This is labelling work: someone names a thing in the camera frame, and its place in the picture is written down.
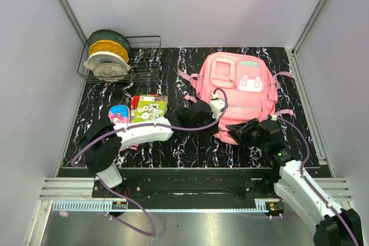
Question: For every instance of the yellow plate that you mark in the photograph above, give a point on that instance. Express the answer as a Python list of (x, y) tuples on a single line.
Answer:
[(109, 46)]

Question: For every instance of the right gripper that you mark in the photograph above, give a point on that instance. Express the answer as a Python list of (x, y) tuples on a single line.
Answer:
[(243, 128)]

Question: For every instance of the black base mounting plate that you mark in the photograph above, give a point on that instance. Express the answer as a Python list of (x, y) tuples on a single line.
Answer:
[(138, 188)]

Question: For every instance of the pink blue pencil case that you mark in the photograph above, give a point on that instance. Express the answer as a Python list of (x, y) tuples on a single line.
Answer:
[(119, 114)]

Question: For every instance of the speckled beige plate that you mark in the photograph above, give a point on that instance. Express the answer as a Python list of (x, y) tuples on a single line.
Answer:
[(110, 72)]

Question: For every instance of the red treehouse book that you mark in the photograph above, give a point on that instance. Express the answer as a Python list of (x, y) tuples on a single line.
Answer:
[(135, 107)]

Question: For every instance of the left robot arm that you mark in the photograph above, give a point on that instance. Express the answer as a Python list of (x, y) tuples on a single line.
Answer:
[(100, 146)]

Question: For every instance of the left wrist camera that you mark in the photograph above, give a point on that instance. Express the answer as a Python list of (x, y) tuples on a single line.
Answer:
[(216, 102)]

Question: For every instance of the white blue-rimmed plate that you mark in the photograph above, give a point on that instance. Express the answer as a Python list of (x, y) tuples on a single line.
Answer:
[(101, 57)]

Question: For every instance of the pink school backpack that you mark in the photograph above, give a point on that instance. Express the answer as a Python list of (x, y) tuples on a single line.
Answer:
[(250, 87)]

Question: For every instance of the dark green plate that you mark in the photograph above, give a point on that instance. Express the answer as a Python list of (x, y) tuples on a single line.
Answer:
[(107, 34)]

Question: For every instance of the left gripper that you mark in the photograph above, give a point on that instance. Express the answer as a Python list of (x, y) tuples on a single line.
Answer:
[(214, 129)]

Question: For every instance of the green comic book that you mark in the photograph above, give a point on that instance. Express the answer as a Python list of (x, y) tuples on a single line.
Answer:
[(150, 110)]

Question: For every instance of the grey wire dish rack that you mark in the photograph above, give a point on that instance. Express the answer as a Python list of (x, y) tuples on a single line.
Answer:
[(144, 60)]

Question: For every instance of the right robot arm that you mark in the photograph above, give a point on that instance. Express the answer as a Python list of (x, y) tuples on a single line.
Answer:
[(328, 221)]

